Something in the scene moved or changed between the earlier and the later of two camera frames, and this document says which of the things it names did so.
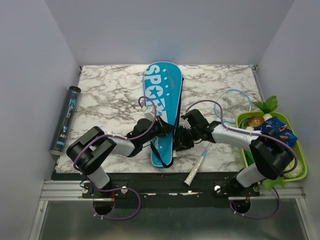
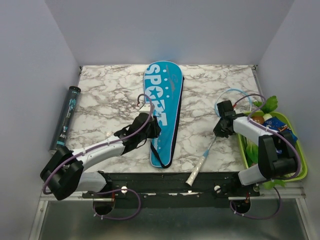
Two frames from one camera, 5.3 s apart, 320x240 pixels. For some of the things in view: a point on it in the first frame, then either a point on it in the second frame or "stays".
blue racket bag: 162,85 stays
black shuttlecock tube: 64,124 stays
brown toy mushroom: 256,121 stays
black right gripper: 180,142 → 218,132
